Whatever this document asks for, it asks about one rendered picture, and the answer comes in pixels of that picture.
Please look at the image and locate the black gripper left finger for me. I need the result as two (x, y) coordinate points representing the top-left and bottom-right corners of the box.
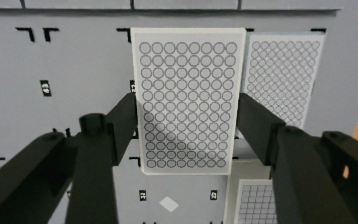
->
(0, 93), (138, 224)

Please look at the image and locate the white deep-well block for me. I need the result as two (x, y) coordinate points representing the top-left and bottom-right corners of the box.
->
(223, 159), (277, 224)

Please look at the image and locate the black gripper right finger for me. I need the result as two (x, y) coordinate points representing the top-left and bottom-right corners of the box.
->
(236, 93), (358, 224)

